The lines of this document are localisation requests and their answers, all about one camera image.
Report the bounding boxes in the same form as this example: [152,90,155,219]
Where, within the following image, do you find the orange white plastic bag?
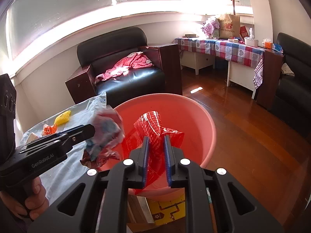
[41,124,58,136]

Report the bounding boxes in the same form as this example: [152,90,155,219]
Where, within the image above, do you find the grey red wrapper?
[80,106,125,170]

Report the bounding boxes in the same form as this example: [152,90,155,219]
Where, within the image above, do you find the red plastic wrapper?
[122,111,184,187]

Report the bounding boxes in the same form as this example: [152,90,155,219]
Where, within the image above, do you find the person's left hand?
[1,177,49,220]

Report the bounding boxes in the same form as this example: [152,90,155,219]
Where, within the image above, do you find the light blue table cloth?
[19,92,110,202]

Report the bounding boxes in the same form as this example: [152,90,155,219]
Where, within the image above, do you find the yellow cardboard box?
[147,194,186,226]

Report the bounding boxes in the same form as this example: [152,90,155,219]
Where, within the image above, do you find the pink plastic basin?
[97,92,217,198]

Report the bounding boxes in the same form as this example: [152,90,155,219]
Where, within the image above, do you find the black leather armchair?
[65,26,182,107]

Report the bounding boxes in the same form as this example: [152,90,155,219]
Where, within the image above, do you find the red patterned garment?
[95,52,153,84]

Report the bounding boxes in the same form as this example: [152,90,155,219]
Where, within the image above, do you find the white side cabinet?
[180,50,215,75]

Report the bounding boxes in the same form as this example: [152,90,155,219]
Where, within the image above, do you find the checkered tablecloth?
[173,37,265,89]

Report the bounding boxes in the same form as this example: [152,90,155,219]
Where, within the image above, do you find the checkered cloth bundle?
[201,17,220,39]

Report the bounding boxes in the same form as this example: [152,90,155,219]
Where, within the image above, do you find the white tissue box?
[244,28,259,48]

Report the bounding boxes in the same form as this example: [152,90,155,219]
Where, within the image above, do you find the brown paper shopping bag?
[218,14,240,39]

